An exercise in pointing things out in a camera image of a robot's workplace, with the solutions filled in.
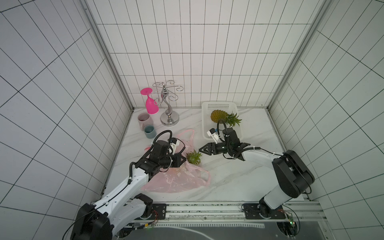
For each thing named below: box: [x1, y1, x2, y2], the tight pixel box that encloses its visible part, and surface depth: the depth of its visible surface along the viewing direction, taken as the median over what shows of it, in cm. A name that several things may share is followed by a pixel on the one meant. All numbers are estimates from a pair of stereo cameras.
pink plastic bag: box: [141, 129, 211, 194], surface depth 77 cm
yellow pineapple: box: [186, 149, 203, 166], surface depth 87 cm
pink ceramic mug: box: [137, 112, 154, 131], surface depth 106 cm
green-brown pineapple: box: [210, 109, 243, 127], surface depth 102 cm
